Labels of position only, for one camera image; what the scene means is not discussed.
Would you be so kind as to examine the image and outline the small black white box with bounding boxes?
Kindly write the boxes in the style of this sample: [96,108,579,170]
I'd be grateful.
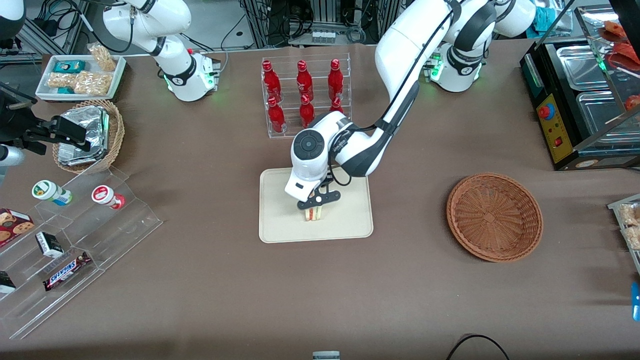
[35,231,65,259]

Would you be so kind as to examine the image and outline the tan wicker basket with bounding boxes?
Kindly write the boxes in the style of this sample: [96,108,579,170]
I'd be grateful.
[52,99,125,175]

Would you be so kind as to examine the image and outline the red lid yogurt cup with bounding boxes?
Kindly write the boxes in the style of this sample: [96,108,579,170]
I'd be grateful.
[91,184,126,210]

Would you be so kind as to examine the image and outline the silver foil packages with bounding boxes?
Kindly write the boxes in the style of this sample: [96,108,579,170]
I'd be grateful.
[57,105,110,167]

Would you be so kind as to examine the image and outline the round brown wicker basket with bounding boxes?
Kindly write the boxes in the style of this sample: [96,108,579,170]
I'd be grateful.
[446,172,544,264]

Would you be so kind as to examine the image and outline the steel food warmer pan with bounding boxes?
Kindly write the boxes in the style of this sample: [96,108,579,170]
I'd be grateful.
[556,44,607,92]
[576,91,640,142]

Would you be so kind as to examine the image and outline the Snickers chocolate bar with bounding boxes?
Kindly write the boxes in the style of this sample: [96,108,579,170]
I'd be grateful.
[42,251,93,292]

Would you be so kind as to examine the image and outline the black glass food warmer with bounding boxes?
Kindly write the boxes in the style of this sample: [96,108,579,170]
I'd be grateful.
[519,0,640,172]

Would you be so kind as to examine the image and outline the bagged popcorn snack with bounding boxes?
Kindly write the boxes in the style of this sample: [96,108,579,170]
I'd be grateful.
[47,72,81,90]
[73,71,114,96]
[87,43,117,72]

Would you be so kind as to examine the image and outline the red cookie box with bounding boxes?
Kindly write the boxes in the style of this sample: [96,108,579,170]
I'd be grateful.
[0,207,35,249]

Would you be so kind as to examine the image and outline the grey snack tray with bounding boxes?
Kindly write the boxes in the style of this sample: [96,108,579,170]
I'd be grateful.
[607,193,640,277]

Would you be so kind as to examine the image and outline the beige plastic serving tray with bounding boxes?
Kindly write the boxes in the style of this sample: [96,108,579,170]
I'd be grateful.
[258,167,375,245]

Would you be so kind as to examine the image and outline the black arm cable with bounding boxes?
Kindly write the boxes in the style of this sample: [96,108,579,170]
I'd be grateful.
[326,0,464,188]

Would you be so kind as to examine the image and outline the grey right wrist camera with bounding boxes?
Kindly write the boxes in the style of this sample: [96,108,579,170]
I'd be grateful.
[0,144,26,167]

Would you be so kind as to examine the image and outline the white snack tray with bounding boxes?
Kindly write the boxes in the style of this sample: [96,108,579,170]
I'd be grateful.
[35,53,127,102]

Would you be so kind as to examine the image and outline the teal snack box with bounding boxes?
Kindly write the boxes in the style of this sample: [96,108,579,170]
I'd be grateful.
[53,60,86,75]

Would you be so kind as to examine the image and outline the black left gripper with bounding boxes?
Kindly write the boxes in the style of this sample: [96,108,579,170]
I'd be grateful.
[297,172,344,211]

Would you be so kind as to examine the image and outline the teal cloth bundle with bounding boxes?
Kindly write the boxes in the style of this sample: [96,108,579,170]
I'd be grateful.
[532,4,574,34]

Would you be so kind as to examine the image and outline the clear acrylic stepped display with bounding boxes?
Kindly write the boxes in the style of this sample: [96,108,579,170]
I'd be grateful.
[0,167,164,341]

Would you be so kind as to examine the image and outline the clear acrylic bottle rack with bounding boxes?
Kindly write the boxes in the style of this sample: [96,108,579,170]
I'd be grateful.
[260,52,352,140]

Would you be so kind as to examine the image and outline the green lid yogurt cup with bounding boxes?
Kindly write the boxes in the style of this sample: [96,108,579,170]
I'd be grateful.
[31,179,73,207]

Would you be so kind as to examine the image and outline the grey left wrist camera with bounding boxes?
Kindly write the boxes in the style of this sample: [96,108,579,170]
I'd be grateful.
[284,172,316,204]

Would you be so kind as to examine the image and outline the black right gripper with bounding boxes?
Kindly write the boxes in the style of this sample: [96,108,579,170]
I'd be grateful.
[0,82,93,154]

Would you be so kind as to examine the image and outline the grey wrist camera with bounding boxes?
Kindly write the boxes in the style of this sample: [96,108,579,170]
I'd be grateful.
[284,172,316,204]
[0,144,26,167]

